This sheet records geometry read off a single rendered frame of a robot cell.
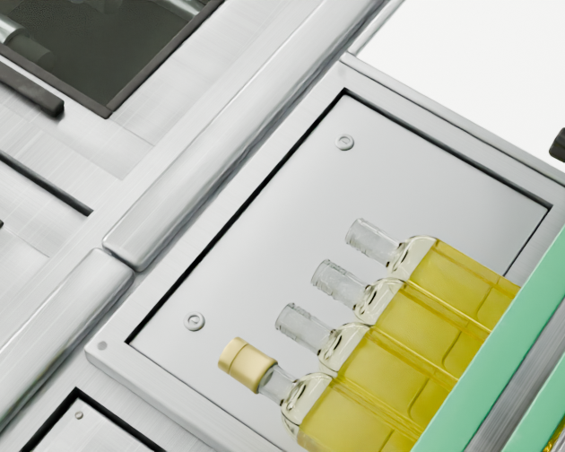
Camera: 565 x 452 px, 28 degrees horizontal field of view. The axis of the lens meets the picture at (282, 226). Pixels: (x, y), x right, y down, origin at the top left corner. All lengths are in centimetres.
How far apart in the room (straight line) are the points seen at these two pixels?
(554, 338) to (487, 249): 35
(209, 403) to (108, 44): 52
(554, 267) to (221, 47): 64
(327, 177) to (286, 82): 14
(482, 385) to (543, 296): 9
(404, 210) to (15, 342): 44
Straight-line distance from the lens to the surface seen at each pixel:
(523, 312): 91
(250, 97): 134
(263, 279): 120
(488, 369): 88
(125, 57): 144
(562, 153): 98
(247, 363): 100
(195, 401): 114
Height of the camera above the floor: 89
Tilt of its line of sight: 16 degrees up
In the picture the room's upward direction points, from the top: 58 degrees counter-clockwise
